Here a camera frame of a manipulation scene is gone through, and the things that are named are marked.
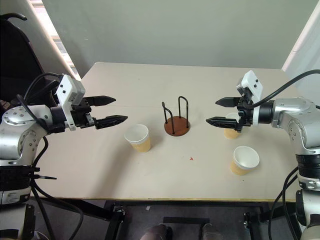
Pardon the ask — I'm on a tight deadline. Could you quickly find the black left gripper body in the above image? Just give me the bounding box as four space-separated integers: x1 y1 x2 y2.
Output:
71 97 98 130

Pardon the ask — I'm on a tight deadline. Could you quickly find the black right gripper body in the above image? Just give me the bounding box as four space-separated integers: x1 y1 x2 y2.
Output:
235 95 255 133

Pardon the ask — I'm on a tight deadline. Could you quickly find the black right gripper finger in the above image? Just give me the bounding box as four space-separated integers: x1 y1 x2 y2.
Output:
215 97 242 108
205 116 241 131

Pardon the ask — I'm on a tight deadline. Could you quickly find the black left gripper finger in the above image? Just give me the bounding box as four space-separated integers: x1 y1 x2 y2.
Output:
90 95 117 107
94 114 129 130

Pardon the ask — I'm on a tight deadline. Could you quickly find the tan paper cup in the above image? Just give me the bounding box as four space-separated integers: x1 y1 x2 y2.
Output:
123 123 153 154
223 112 245 141
229 145 261 177

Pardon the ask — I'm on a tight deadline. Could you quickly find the white slanted panel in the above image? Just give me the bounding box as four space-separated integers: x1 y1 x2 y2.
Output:
23 0 84 81
280 0 320 99

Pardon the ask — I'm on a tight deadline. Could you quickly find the black chair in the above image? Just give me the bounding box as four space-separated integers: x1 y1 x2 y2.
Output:
0 12 64 109

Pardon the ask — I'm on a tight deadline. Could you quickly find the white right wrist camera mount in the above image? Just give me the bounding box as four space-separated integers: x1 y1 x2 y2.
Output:
235 69 264 126

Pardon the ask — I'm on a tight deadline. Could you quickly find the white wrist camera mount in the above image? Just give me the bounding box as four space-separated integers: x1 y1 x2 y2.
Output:
235 69 264 126
55 74 87 132

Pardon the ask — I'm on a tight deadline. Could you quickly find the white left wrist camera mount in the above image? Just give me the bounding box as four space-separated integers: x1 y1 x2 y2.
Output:
55 74 87 132

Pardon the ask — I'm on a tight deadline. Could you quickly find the brown cup holder stand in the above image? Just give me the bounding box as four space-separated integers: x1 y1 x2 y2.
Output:
161 95 192 138

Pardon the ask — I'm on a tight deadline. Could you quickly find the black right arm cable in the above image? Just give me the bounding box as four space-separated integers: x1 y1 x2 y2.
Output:
246 69 320 109

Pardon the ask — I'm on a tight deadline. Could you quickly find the black cable tie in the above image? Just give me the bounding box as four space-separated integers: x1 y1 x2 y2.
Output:
23 166 58 181

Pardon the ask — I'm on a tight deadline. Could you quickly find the black right body cable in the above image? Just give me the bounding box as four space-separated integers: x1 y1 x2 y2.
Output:
270 166 302 240

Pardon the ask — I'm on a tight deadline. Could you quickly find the black table frame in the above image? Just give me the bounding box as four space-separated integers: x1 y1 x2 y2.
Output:
32 196 276 240

